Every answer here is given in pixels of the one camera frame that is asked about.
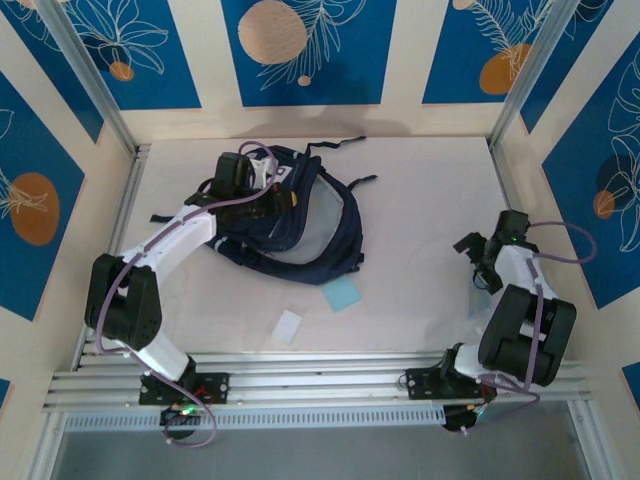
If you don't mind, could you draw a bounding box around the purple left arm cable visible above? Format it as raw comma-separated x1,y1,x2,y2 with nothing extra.
94,141,281,449

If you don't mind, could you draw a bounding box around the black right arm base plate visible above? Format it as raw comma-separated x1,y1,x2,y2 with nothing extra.
405,367,499,402

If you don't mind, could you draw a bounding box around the aluminium side rail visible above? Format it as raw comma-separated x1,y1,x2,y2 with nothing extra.
488,143,564,360
73,143,152,372

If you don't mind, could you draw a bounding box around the black left controller board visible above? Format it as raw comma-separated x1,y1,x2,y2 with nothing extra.
159,404,201,441

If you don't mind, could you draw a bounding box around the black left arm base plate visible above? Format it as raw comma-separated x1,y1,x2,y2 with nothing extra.
138,371,231,406

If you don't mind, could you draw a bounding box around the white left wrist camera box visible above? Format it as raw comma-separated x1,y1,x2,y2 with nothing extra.
248,156,280,192

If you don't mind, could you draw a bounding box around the black controller board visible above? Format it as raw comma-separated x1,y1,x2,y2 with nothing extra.
159,404,201,441
442,402,490,435

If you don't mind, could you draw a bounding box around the aluminium rail beam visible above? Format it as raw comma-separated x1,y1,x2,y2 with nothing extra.
41,349,594,415

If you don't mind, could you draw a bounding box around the grey slotted cable duct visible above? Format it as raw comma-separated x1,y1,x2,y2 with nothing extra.
63,405,447,432

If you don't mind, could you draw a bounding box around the aluminium frame post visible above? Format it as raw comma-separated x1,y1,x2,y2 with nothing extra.
488,0,579,151
35,0,140,155

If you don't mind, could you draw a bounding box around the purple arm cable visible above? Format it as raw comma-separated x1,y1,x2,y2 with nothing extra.
94,141,281,449
469,219,599,434

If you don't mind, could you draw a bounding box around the short aluminium frame leg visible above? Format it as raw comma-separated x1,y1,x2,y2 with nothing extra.
567,399,604,480
24,409,69,480

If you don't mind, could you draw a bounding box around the navy blue backpack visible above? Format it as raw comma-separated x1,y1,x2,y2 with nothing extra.
151,135,379,286

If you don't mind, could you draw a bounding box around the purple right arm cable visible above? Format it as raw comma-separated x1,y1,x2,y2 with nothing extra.
469,219,599,434

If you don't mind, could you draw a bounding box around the light blue sticky note pad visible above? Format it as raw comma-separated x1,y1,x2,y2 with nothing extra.
321,276,363,315

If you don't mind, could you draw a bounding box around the white card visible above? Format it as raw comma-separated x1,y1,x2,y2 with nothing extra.
271,309,305,346

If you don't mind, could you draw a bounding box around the black right controller board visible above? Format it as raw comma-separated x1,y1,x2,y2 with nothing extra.
442,402,490,435

